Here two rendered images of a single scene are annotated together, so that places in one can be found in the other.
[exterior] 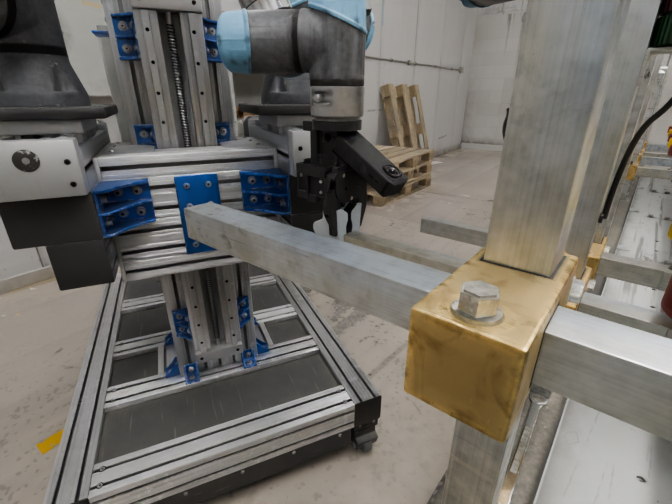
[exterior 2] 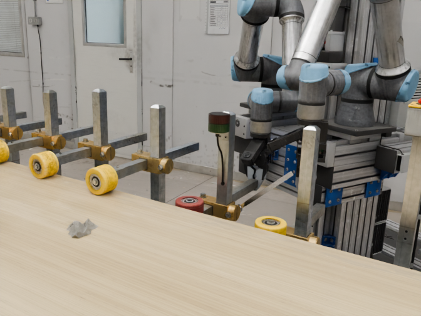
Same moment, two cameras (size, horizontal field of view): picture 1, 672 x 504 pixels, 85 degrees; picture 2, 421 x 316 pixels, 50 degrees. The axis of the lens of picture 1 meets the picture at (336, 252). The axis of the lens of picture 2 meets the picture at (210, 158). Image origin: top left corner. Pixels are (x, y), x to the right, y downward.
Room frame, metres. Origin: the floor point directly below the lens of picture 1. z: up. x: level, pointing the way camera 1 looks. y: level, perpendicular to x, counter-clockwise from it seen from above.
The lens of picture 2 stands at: (0.16, -1.53, 1.36)
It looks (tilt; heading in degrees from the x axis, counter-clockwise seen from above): 15 degrees down; 82
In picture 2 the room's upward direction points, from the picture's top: 2 degrees clockwise
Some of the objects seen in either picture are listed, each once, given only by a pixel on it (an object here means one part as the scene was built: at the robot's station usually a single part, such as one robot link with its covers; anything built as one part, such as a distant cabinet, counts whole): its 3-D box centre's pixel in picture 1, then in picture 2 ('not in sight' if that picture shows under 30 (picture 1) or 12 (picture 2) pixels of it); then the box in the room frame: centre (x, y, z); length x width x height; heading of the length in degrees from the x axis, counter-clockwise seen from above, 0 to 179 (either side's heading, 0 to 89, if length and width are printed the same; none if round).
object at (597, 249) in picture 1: (583, 255); (294, 239); (0.56, -0.41, 0.81); 0.13 x 0.06 x 0.05; 140
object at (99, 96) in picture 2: not in sight; (101, 157); (0.00, 0.05, 0.93); 0.03 x 0.03 x 0.48; 50
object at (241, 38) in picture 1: (266, 44); (262, 100); (0.59, 0.10, 1.12); 0.11 x 0.11 x 0.08; 84
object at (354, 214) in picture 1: (340, 226); (262, 177); (0.57, -0.01, 0.86); 0.06 x 0.03 x 0.09; 50
